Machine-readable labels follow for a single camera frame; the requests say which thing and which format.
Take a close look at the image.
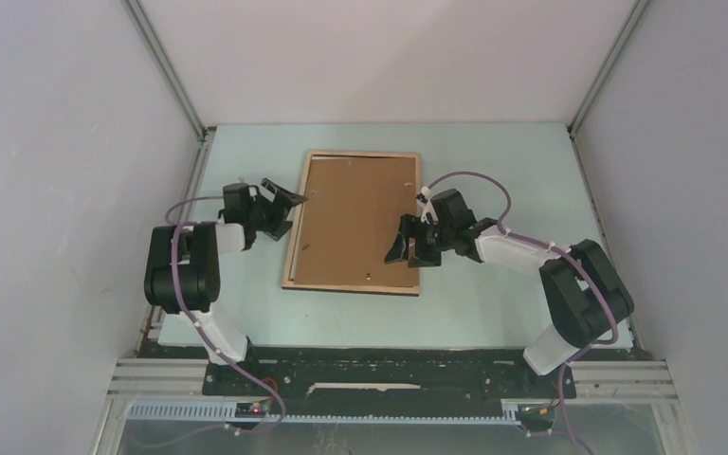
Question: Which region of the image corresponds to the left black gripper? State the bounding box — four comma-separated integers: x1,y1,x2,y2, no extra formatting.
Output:
246,180,307,242

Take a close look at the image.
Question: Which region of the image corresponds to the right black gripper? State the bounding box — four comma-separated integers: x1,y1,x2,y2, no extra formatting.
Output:
384,213,454,268

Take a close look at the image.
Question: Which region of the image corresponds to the brown backing board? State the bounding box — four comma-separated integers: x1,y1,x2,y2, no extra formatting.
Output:
291,156,417,290

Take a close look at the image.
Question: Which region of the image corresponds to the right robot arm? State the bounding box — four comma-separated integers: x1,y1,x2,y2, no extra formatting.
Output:
384,188,634,396

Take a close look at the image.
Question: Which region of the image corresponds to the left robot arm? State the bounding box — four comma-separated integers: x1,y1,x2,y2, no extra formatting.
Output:
143,178,307,395

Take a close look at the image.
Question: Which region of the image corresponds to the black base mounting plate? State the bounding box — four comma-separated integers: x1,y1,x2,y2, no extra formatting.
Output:
202,347,576,419

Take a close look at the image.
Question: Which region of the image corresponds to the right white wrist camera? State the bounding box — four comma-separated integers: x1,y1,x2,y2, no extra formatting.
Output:
415,186,437,225

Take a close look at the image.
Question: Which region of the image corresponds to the left corner aluminium post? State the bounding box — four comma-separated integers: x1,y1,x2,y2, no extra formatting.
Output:
119,0,216,252

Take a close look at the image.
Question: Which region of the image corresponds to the corner aluminium post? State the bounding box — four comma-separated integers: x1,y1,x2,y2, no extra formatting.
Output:
567,0,654,353
119,0,216,252

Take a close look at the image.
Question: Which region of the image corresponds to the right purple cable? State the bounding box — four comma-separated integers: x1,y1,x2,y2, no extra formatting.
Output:
423,171,620,455

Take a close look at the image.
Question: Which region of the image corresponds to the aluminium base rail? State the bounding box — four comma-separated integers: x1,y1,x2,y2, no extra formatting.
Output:
92,348,697,454

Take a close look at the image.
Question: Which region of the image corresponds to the right corner aluminium post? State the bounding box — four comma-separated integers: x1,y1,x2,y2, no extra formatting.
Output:
567,0,654,353

